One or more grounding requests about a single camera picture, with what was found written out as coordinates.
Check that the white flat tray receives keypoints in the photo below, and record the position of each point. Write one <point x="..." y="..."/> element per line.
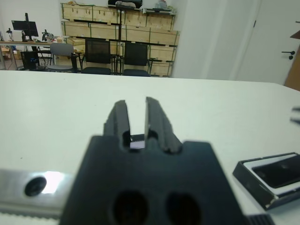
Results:
<point x="159" y="11"/>

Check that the black computer monitor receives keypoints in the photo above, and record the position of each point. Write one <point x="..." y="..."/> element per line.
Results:
<point x="24" y="28"/>

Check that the brown wooden board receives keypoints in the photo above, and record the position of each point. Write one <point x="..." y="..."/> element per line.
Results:
<point x="294" y="70"/>

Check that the black box with white lining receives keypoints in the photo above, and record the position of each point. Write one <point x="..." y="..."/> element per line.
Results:
<point x="248" y="184"/>

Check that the black metal pole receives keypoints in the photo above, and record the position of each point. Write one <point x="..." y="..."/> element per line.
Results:
<point x="120" y="35"/>

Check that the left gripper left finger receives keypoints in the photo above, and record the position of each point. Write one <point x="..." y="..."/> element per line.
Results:
<point x="117" y="122"/>

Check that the black computer tower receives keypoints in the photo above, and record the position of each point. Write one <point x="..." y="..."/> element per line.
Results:
<point x="29" y="59"/>

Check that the grey office chair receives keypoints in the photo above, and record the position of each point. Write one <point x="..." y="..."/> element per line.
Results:
<point x="61" y="49"/>

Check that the wooden desk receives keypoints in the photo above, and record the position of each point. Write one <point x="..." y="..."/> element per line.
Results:
<point x="23" y="42"/>

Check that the teal bag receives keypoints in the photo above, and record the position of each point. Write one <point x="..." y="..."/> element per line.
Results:
<point x="161" y="4"/>

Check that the white door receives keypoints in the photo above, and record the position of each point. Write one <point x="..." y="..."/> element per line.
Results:
<point x="264" y="35"/>

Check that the black mesh chair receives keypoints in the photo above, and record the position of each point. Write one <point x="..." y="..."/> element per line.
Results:
<point x="97" y="50"/>
<point x="136" y="54"/>

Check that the small black desk device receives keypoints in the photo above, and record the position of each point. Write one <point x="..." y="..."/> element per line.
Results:
<point x="47" y="35"/>

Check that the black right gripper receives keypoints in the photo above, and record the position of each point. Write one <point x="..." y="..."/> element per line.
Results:
<point x="296" y="120"/>

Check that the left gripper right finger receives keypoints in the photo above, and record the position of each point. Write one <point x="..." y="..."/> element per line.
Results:
<point x="159" y="122"/>

